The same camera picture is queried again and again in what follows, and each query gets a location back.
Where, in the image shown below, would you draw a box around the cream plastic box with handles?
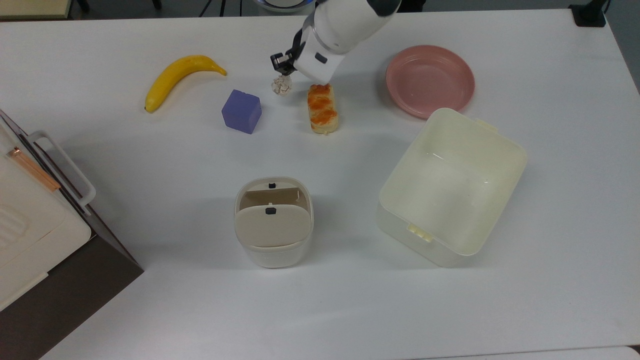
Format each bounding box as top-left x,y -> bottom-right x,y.
0,122 -> 94,312

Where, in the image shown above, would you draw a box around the pink plastic plate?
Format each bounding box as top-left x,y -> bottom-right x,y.
384,44 -> 476,120

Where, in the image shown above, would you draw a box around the black table clamp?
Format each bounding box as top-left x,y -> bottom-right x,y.
568,0 -> 609,29

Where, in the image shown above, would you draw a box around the yellow toy banana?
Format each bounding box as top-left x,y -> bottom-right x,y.
144,54 -> 228,114

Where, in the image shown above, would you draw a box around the black tripod legs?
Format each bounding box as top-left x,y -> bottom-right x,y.
199,0 -> 244,19

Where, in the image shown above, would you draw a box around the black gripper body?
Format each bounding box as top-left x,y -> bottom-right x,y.
284,42 -> 303,69

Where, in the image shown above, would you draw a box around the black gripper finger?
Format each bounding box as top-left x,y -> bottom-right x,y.
270,50 -> 295,77

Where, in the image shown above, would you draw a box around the toy bread with orange glaze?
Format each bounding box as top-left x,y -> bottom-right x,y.
306,83 -> 340,136

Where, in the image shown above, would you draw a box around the purple foam cube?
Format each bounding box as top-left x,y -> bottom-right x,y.
221,88 -> 263,135

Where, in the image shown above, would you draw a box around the white drawer handle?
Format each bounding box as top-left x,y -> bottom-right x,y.
27,129 -> 97,217

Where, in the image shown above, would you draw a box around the white plastic storage bin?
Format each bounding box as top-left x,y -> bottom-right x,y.
375,107 -> 529,269

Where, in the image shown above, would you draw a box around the dark brown drawer box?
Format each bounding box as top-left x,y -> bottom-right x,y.
0,108 -> 145,360

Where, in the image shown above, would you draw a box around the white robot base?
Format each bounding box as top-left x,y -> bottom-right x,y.
252,0 -> 317,14

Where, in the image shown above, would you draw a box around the orange strip on cream box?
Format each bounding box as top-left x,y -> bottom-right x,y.
5,146 -> 62,193

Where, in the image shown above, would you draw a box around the yellowish wooden table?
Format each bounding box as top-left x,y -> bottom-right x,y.
0,0 -> 74,21

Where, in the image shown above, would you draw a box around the white paper ball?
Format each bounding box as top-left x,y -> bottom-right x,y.
270,75 -> 294,97

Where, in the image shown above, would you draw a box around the beige trash can with lid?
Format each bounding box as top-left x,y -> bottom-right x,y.
233,176 -> 315,270

